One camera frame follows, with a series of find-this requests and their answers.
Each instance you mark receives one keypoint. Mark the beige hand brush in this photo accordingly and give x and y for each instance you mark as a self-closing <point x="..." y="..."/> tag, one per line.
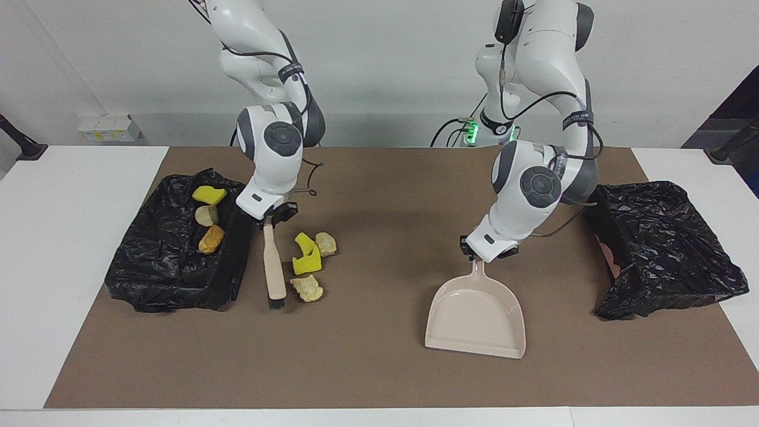
<point x="274" y="267"/>

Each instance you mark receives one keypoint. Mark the white wall power box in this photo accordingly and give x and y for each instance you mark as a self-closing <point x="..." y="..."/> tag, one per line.
<point x="109" y="128"/>

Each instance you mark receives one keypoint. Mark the brown table mat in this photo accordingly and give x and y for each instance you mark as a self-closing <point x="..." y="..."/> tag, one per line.
<point x="379" y="373"/>

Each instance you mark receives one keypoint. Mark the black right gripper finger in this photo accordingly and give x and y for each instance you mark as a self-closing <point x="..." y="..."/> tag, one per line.
<point x="292" y="212"/>
<point x="265" y="223"/>

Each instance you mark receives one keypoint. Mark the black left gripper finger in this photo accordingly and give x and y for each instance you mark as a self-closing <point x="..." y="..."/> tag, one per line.
<point x="466" y="248"/>
<point x="509" y="253"/>

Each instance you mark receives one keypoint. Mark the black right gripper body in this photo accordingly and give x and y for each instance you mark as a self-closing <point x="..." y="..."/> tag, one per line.
<point x="274" y="216"/>

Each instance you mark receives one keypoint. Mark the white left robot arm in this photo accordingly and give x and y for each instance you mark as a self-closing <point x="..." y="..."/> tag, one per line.
<point x="533" y="184"/>

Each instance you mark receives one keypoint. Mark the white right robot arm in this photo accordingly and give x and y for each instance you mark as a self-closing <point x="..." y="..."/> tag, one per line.
<point x="278" y="142"/>

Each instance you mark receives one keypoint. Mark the orange brown foam chunk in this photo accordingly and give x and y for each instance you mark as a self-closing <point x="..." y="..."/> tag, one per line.
<point x="211" y="239"/>

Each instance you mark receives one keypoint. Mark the black bag lined bin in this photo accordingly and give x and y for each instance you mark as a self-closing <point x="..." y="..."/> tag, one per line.
<point x="160" y="279"/>

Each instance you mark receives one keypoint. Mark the black trash bag liner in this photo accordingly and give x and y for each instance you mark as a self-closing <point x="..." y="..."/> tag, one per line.
<point x="670" y="249"/>

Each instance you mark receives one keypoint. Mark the pink plastic bin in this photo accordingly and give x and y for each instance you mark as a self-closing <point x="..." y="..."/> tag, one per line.
<point x="609" y="258"/>

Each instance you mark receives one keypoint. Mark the black stand leg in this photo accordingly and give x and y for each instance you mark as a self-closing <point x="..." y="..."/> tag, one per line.
<point x="24" y="148"/>
<point x="726" y="151"/>

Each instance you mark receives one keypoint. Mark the yellow green sponge wedge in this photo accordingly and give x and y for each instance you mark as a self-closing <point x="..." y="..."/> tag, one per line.
<point x="209" y="195"/>

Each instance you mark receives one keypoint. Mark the pale foam chunk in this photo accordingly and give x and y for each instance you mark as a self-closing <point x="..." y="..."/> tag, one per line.
<point x="206" y="216"/>
<point x="326" y="244"/>
<point x="306" y="289"/>

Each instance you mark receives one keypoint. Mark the beige plastic dustpan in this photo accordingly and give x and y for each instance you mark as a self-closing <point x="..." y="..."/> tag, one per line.
<point x="474" y="320"/>

